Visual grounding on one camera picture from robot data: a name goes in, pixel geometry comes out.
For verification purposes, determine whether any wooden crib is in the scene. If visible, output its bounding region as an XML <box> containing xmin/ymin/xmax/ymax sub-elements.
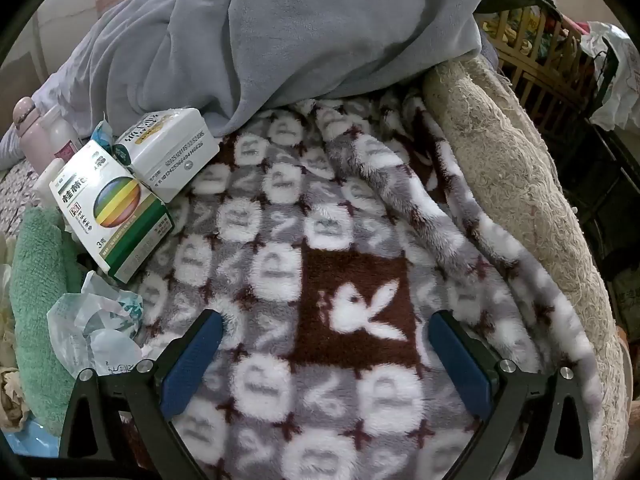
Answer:
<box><xmin>477</xmin><ymin>5</ymin><xmax>616</xmax><ymax>126</ymax></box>

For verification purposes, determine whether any white plastic bag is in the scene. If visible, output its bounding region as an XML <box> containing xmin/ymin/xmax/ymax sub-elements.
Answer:
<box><xmin>580</xmin><ymin>20</ymin><xmax>640</xmax><ymax>131</ymax></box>

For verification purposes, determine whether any pink thermos bottle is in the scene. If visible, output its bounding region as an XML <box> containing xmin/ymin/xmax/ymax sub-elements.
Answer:
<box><xmin>12</xmin><ymin>97</ymin><xmax>53</xmax><ymax>163</ymax></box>

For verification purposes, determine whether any small white bottle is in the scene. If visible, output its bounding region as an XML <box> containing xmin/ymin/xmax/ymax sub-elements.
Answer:
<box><xmin>34</xmin><ymin>157</ymin><xmax>66</xmax><ymax>208</ymax></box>

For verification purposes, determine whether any crumpled cream tissue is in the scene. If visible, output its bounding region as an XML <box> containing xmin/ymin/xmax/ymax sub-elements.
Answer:
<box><xmin>0</xmin><ymin>365</ymin><xmax>33</xmax><ymax>433</ymax></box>

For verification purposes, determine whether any grey fleece blanket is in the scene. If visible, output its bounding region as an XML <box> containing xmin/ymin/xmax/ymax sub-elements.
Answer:
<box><xmin>60</xmin><ymin>0</ymin><xmax>501</xmax><ymax>138</ymax></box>

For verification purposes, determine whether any white pink-label medicine bottle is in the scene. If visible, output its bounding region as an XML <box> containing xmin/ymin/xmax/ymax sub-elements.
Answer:
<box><xmin>40</xmin><ymin>107</ymin><xmax>83</xmax><ymax>161</ymax></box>

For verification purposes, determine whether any green towel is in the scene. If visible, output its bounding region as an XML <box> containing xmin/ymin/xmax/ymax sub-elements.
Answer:
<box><xmin>10</xmin><ymin>207</ymin><xmax>91</xmax><ymax>436</ymax></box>

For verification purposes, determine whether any crumpled clear plastic bag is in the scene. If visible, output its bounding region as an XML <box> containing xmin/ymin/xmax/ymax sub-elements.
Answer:
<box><xmin>46</xmin><ymin>270</ymin><xmax>146</xmax><ymax>378</ymax></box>

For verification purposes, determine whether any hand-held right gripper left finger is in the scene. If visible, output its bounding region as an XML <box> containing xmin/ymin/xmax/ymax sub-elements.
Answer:
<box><xmin>59</xmin><ymin>309</ymin><xmax>224</xmax><ymax>480</ymax></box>

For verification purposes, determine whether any green rainbow medicine box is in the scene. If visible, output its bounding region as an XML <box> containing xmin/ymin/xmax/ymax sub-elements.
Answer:
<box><xmin>48</xmin><ymin>140</ymin><xmax>175</xmax><ymax>283</ymax></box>

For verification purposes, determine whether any blue plastic item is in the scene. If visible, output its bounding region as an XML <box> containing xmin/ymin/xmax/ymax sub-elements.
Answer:
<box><xmin>0</xmin><ymin>420</ymin><xmax>63</xmax><ymax>461</ymax></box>

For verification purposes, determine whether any printed fleece blanket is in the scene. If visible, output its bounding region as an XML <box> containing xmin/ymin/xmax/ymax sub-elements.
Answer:
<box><xmin>0</xmin><ymin>95</ymin><xmax>606</xmax><ymax>480</ymax></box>

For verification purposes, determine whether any white medicine box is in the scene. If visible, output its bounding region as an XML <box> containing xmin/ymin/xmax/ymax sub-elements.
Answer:
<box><xmin>114</xmin><ymin>108</ymin><xmax>221</xmax><ymax>203</ymax></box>

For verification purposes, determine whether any small blue packet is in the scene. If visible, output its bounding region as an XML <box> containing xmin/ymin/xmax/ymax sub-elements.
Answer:
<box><xmin>90</xmin><ymin>115</ymin><xmax>121</xmax><ymax>148</ymax></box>

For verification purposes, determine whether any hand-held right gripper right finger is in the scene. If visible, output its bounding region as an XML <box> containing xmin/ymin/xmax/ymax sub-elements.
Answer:
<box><xmin>429</xmin><ymin>310</ymin><xmax>596</xmax><ymax>480</ymax></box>

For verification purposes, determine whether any beige fuzzy blanket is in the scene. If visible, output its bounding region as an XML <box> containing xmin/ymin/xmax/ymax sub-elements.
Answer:
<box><xmin>422</xmin><ymin>55</ymin><xmax>633</xmax><ymax>480</ymax></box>

